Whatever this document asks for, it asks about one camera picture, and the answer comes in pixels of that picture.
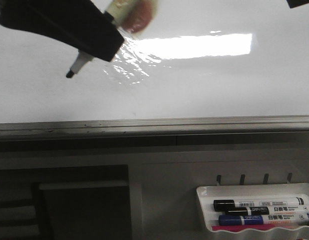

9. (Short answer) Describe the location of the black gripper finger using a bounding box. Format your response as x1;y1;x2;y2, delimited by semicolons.
0;0;124;62
286;0;309;9

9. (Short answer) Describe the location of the white black whiteboard marker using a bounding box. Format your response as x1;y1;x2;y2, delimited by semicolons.
66;0;140;78

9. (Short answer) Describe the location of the red round magnet in tape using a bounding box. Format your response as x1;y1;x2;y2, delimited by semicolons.
121;0;158;34

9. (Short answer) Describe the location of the dark chair with white edge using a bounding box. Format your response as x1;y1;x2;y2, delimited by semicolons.
0;165;132;240

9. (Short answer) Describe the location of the black capped marker middle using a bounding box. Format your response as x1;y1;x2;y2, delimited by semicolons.
224;205;309;216

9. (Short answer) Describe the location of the black capped marker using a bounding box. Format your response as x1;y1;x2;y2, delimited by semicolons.
224;205;309;216
213;196;309;212

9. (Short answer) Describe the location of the white plastic marker tray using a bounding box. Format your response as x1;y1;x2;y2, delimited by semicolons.
196;183;309;240

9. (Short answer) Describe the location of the black capped marker upper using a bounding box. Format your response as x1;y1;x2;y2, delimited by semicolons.
213;196;309;212

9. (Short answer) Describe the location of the blue capped marker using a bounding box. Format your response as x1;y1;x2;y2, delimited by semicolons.
218;213;309;226

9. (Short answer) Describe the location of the pink eraser strip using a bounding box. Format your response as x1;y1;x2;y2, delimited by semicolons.
212;224;275;232

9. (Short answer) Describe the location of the white whiteboard with grey frame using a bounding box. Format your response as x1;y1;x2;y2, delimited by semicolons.
0;0;309;140

